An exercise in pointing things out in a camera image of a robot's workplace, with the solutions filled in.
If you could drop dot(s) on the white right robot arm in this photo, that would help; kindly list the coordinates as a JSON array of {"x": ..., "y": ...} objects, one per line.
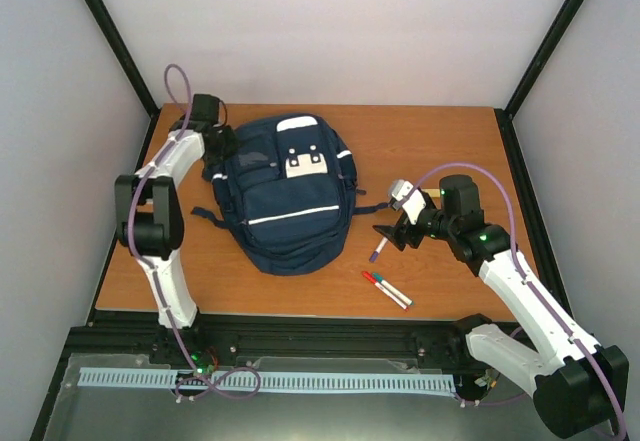
[{"x": 574, "y": 382}]

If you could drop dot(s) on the purple cap whiteboard marker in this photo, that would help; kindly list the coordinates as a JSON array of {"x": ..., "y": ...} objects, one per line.
[{"x": 377, "y": 251}]

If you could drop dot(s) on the light blue slotted cable duct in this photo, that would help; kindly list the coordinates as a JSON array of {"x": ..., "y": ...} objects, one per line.
[{"x": 271, "y": 382}]

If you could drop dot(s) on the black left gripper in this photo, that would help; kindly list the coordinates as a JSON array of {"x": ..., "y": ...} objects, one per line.
[{"x": 233, "y": 145}]

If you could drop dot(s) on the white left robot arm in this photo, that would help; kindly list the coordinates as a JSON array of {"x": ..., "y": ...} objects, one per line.
[{"x": 150, "y": 223}]

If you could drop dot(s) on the red cap whiteboard marker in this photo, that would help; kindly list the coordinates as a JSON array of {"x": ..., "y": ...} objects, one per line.
[{"x": 369, "y": 277}]

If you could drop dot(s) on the green cap whiteboard marker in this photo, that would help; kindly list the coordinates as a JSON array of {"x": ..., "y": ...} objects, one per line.
[{"x": 401, "y": 296}]

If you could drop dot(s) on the black aluminium frame rail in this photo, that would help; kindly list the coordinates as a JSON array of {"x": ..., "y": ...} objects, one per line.
[{"x": 230, "y": 340}]

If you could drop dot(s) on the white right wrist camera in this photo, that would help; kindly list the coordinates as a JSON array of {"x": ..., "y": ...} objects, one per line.
[{"x": 406, "y": 197}]

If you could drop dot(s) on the navy blue backpack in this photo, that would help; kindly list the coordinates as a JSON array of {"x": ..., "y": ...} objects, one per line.
[{"x": 288, "y": 194}]

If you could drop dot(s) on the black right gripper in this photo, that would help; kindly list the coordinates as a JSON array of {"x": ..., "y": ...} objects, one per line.
[{"x": 394, "y": 233}]

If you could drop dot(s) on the yellow highlighter pen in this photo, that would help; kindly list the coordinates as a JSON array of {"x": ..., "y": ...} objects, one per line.
[{"x": 433, "y": 193}]

